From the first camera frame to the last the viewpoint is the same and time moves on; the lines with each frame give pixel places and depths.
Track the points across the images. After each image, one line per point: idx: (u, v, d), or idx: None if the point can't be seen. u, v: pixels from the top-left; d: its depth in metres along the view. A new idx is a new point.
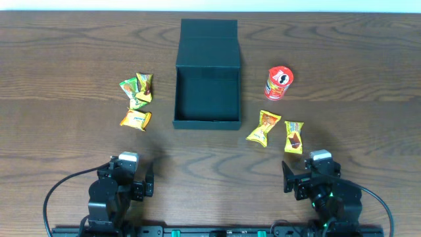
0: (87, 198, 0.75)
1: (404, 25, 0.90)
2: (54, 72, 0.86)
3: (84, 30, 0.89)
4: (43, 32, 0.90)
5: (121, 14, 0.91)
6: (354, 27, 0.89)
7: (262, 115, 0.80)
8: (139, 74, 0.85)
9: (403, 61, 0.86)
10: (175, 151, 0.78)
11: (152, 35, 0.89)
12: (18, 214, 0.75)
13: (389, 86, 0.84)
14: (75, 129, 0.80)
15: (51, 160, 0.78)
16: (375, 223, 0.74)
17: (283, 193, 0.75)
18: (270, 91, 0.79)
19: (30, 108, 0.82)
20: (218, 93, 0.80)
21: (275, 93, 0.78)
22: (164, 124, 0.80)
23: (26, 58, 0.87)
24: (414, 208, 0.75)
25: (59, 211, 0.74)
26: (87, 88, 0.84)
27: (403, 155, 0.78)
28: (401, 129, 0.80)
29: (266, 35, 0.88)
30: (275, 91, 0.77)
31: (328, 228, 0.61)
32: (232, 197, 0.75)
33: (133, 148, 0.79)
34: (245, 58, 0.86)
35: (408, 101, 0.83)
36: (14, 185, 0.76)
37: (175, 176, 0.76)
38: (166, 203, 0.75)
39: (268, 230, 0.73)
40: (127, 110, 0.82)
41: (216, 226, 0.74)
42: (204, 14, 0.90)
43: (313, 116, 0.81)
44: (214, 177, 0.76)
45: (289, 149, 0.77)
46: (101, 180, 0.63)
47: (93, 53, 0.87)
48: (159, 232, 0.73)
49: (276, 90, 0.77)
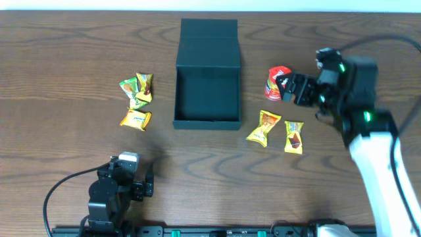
0: (87, 198, 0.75)
1: (405, 25, 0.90)
2: (54, 72, 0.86)
3: (84, 30, 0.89)
4: (43, 32, 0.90)
5: (121, 14, 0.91)
6: (354, 27, 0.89)
7: (262, 115, 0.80)
8: (139, 74, 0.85)
9: (404, 61, 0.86)
10: (175, 151, 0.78)
11: (152, 35, 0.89)
12: (18, 214, 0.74)
13: (390, 86, 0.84)
14: (75, 129, 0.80)
15: (51, 160, 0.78)
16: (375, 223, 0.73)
17: (283, 193, 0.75)
18: (270, 91, 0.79)
19: (31, 108, 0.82)
20: (217, 93, 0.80)
21: (275, 93, 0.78)
22: (164, 124, 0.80)
23: (25, 58, 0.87)
24: None
25: (59, 211, 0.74)
26: (87, 87, 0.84)
27: (403, 155, 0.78)
28: (401, 129, 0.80)
29: (266, 35, 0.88)
30: (275, 91, 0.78)
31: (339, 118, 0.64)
32: (232, 197, 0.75)
33: (133, 148, 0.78)
34: (245, 58, 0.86)
35: (410, 101, 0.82)
36: (14, 186, 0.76)
37: (175, 176, 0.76)
38: (166, 203, 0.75)
39: (268, 230, 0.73)
40: (127, 110, 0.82)
41: (216, 226, 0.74)
42: (204, 14, 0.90)
43: (313, 116, 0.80)
44: (214, 178, 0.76)
45: (289, 149, 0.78)
46: (101, 180, 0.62)
47: (93, 53, 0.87)
48: (159, 232, 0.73)
49: (276, 90, 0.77)
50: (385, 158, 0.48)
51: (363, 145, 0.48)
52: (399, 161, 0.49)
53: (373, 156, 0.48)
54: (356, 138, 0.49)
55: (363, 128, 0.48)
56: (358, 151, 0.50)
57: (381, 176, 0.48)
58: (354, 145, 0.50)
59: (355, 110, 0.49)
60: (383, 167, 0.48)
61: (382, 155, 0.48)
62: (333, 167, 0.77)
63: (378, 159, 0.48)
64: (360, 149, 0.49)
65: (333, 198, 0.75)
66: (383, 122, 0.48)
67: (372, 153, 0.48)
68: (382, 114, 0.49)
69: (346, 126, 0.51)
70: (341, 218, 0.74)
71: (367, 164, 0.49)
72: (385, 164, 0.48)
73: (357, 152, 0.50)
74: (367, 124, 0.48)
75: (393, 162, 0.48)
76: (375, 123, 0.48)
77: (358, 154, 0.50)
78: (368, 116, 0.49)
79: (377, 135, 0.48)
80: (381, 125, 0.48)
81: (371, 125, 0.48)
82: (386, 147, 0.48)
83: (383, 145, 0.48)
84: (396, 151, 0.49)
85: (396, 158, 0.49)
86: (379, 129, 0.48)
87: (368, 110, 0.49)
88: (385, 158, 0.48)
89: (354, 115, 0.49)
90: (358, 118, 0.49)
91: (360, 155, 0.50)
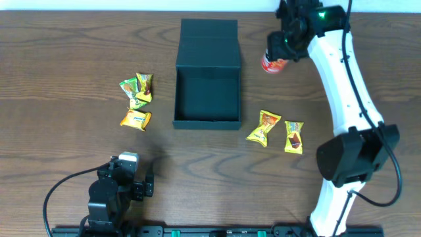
0: (87, 198, 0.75)
1: (404, 25, 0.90)
2: (54, 72, 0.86)
3: (85, 30, 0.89)
4: (42, 32, 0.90)
5: (121, 14, 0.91)
6: (354, 27, 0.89)
7: (262, 115, 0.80)
8: (139, 74, 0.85)
9: (404, 61, 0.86)
10: (175, 151, 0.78)
11: (152, 35, 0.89)
12: (18, 215, 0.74)
13: (389, 85, 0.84)
14: (75, 128, 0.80)
15: (52, 160, 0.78)
16: (375, 223, 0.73)
17: (283, 193, 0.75)
18: (270, 64, 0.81)
19: (30, 108, 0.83)
20: (217, 93, 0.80)
21: (275, 65, 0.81)
22: (164, 124, 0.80)
23: (26, 58, 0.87)
24: (415, 209, 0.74)
25: (59, 211, 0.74)
26: (87, 87, 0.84)
27: (403, 155, 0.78)
28: (402, 129, 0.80)
29: (266, 35, 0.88)
30: (275, 64, 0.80)
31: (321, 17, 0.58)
32: (232, 197, 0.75)
33: (133, 148, 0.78)
34: (245, 58, 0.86)
35: (409, 101, 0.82)
36: (13, 186, 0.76)
37: (175, 176, 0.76)
38: (166, 203, 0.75)
39: (268, 230, 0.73)
40: (127, 110, 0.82)
41: (216, 226, 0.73)
42: (204, 14, 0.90)
43: (313, 116, 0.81)
44: (214, 178, 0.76)
45: (289, 149, 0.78)
46: (101, 180, 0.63)
47: (93, 52, 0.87)
48: (159, 232, 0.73)
49: (277, 62, 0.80)
50: (335, 47, 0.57)
51: (322, 39, 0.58)
52: (351, 57, 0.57)
53: (327, 47, 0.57)
54: (314, 39, 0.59)
55: (333, 23, 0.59)
56: (320, 46, 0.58)
57: (334, 64, 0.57)
58: (312, 41, 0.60)
59: (312, 15, 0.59)
60: (335, 60, 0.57)
61: (335, 48, 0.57)
62: None
63: (326, 48, 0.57)
64: (321, 45, 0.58)
65: None
66: (335, 21, 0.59)
67: (327, 43, 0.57)
68: (333, 12, 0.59)
69: (315, 35, 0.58)
70: None
71: (327, 59, 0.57)
72: (331, 54, 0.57)
73: (317, 45, 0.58)
74: (318, 20, 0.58)
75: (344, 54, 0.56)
76: (325, 19, 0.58)
77: (318, 50, 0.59)
78: (320, 14, 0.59)
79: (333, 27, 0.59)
80: (332, 17, 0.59)
81: (323, 24, 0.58)
82: (339, 47, 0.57)
83: (335, 37, 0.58)
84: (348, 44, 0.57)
85: (348, 54, 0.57)
86: (329, 22, 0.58)
87: (319, 10, 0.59)
88: (337, 52, 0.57)
89: (312, 18, 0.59)
90: (312, 22, 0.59)
91: (321, 52, 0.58)
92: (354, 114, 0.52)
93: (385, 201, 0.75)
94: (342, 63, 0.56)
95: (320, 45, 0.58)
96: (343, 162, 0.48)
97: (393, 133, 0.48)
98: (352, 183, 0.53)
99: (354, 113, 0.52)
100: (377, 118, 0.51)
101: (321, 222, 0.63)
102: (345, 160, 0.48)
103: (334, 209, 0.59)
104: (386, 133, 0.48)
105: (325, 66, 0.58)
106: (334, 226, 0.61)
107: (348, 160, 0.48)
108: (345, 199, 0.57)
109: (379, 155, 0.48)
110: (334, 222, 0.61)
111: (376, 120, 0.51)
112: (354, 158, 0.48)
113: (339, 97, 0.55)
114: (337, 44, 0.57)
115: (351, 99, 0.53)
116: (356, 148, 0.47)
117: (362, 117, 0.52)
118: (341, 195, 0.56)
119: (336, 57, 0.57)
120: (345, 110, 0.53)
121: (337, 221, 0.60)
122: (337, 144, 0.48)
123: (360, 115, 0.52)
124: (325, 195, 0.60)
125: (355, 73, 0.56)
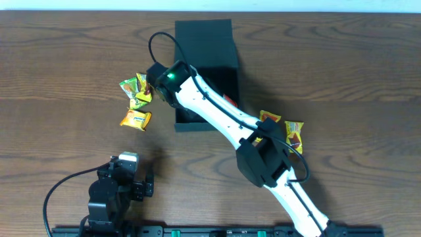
0: (87, 198, 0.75)
1: (404, 25, 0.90)
2: (54, 72, 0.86)
3: (84, 30, 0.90)
4: (42, 32, 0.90)
5: (120, 14, 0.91)
6: (353, 27, 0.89)
7: (262, 114, 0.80)
8: (139, 74, 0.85)
9: (404, 61, 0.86)
10: (175, 151, 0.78)
11: (152, 35, 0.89)
12: (17, 215, 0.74)
13: (389, 86, 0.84)
14: (75, 128, 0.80)
15: (52, 160, 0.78)
16: (375, 223, 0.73)
17: None
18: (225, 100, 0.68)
19: (30, 108, 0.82)
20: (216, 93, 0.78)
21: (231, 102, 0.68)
22: (164, 124, 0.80)
23: (26, 58, 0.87)
24: (415, 208, 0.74)
25: (60, 211, 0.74)
26: (87, 87, 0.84)
27: (403, 155, 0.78)
28: (402, 128, 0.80)
29: (266, 35, 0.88)
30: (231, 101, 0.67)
31: (177, 79, 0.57)
32: (233, 196, 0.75)
33: (133, 148, 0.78)
34: (245, 58, 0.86)
35: (409, 101, 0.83)
36: (13, 186, 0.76)
37: (175, 176, 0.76)
38: (166, 203, 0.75)
39: (268, 230, 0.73)
40: (127, 110, 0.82)
41: (216, 226, 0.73)
42: (204, 14, 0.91)
43: (312, 116, 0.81)
44: (214, 178, 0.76)
45: None
46: (101, 180, 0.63)
47: (93, 52, 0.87)
48: (159, 232, 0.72)
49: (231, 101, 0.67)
50: (193, 90, 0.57)
51: (179, 92, 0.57)
52: (208, 88, 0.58)
53: (187, 95, 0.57)
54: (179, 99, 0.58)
55: (185, 75, 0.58)
56: (181, 98, 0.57)
57: (200, 106, 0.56)
58: (175, 98, 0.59)
59: (166, 82, 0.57)
60: (198, 101, 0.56)
61: (193, 91, 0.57)
62: (334, 167, 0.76)
63: (186, 96, 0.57)
64: (181, 97, 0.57)
65: (335, 198, 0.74)
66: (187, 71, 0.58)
67: (185, 91, 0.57)
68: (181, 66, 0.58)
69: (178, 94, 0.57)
70: (341, 218, 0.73)
71: (193, 104, 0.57)
72: (193, 98, 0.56)
73: (180, 99, 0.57)
74: (172, 82, 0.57)
75: (202, 93, 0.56)
76: (178, 79, 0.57)
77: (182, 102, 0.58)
78: (172, 77, 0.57)
79: (183, 78, 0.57)
80: (181, 73, 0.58)
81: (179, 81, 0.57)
82: (195, 88, 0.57)
83: (187, 82, 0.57)
84: (200, 81, 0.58)
85: (205, 89, 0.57)
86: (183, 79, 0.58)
87: (170, 74, 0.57)
88: (195, 93, 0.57)
89: (167, 85, 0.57)
90: (167, 85, 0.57)
91: (186, 103, 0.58)
92: (236, 130, 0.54)
93: (385, 201, 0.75)
94: (204, 99, 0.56)
95: (181, 97, 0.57)
96: (258, 170, 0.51)
97: (273, 124, 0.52)
98: (281, 176, 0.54)
99: (237, 130, 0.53)
100: (252, 120, 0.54)
101: (304, 228, 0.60)
102: (256, 168, 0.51)
103: (297, 210, 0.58)
104: (268, 128, 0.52)
105: (196, 110, 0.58)
106: (313, 222, 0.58)
107: (255, 162, 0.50)
108: (295, 195, 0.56)
109: (275, 143, 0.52)
110: (308, 218, 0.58)
111: (254, 123, 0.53)
112: (262, 162, 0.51)
113: (220, 126, 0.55)
114: (193, 87, 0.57)
115: (228, 122, 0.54)
116: (253, 151, 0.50)
117: (243, 128, 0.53)
118: (289, 193, 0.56)
119: (197, 97, 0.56)
120: (229, 131, 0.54)
121: (308, 214, 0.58)
122: (241, 158, 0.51)
123: (241, 127, 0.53)
124: (285, 206, 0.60)
125: (218, 100, 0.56)
